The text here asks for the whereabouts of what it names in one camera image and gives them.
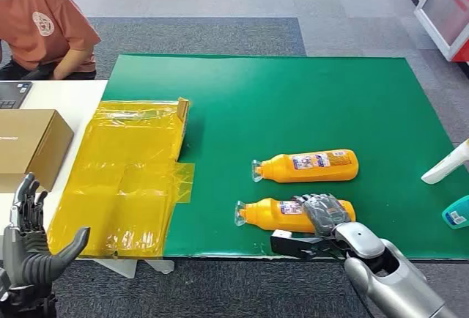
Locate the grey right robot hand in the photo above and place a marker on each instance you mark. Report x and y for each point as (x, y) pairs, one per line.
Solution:
(324, 214)

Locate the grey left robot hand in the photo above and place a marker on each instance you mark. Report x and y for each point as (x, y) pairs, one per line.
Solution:
(26, 262)

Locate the orange bottle with clear cap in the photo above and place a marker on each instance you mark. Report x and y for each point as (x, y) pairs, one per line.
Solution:
(285, 169)
(267, 214)

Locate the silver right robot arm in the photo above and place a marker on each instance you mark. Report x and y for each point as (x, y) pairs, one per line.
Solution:
(399, 286)

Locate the person's forearm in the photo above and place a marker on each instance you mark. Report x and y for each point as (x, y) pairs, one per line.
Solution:
(71, 62)

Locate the white spray bottle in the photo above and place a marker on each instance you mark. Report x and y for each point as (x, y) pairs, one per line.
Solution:
(445, 165)

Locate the teal bottle with label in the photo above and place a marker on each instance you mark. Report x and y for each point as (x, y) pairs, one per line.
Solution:
(458, 214)

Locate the green table mat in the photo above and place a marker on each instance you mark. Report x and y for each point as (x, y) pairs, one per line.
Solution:
(293, 102)

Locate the brown cardboard box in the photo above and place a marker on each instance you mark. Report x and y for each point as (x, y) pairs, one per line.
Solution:
(26, 141)

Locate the yellow film-wrapped cardboard sheet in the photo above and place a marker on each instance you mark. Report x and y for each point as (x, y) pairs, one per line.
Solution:
(121, 175)

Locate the dark laptop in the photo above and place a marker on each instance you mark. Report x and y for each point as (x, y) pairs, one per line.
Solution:
(13, 93)

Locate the person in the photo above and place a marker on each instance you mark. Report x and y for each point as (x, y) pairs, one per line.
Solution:
(32, 19)

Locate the white-framed sign board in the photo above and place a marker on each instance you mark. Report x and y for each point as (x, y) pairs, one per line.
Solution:
(445, 10)

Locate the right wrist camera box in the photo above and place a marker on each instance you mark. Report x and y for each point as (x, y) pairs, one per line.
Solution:
(293, 245)

